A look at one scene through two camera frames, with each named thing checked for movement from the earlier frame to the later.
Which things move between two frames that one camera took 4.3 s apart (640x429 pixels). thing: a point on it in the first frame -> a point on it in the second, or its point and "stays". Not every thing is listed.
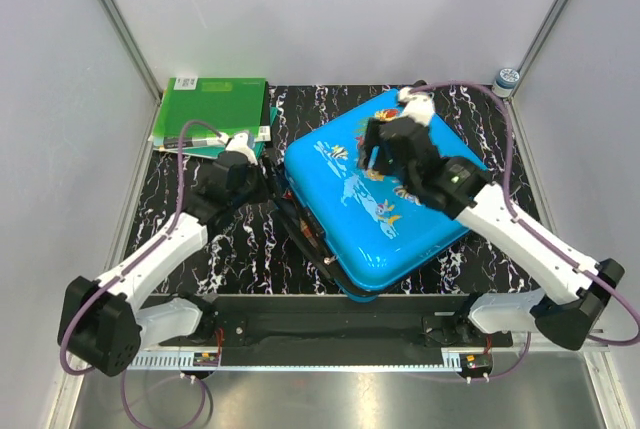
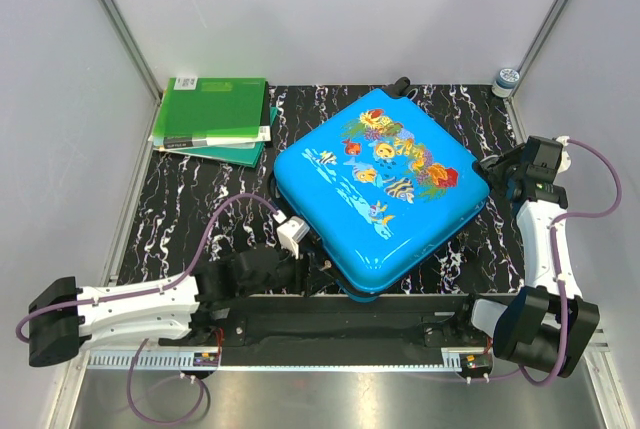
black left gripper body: x=257 y=188 -> x=287 y=273
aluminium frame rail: x=125 y=35 stays
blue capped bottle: x=506 y=82 stays
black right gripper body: x=382 y=162 -> x=502 y=168
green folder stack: x=230 y=105 stays
